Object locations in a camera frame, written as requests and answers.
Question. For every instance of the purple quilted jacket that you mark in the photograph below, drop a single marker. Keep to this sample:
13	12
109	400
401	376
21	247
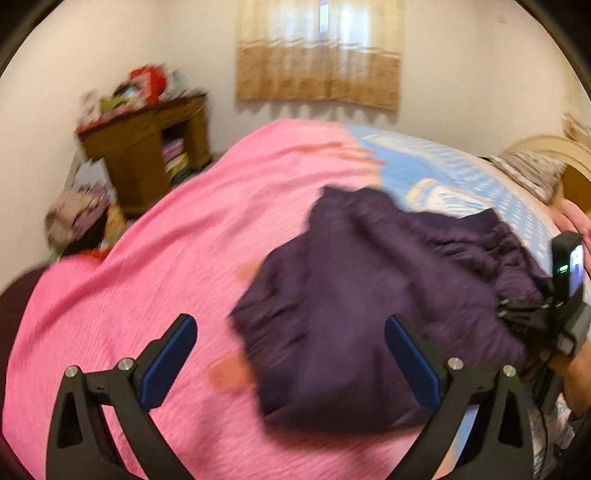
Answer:
360	300

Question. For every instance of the pile of clothes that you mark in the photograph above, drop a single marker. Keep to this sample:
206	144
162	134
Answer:
76	217

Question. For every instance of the stack of folded cloths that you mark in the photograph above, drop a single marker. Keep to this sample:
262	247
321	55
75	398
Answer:
175	154

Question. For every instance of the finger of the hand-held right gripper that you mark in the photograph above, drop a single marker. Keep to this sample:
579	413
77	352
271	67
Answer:
526	316

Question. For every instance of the red gift bag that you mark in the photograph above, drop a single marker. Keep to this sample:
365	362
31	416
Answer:
150	81

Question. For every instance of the pink blanket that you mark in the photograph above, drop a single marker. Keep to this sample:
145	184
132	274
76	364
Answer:
184	230

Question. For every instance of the wooden dresser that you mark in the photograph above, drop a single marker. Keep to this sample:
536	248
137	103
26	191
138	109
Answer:
134	152

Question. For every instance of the striped pillow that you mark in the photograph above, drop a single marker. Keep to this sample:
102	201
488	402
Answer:
531	173

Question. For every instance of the beige headboard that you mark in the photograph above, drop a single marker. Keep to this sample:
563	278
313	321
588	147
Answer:
549	145

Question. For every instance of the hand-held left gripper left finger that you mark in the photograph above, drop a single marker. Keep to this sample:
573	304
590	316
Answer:
168	364

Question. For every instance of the beige patterned curtain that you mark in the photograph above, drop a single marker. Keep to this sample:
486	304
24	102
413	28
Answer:
318	60

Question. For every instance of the blue printed blanket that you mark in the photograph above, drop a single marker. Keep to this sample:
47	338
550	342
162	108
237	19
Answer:
438	161

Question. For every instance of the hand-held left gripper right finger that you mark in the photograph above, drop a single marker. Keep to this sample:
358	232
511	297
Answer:
413	364

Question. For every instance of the person's right forearm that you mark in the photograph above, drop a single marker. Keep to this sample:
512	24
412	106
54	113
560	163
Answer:
579	383

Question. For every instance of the pink cloth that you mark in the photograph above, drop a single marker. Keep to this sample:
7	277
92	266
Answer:
572	221

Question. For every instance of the grey board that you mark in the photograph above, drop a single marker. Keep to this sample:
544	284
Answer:
90	175

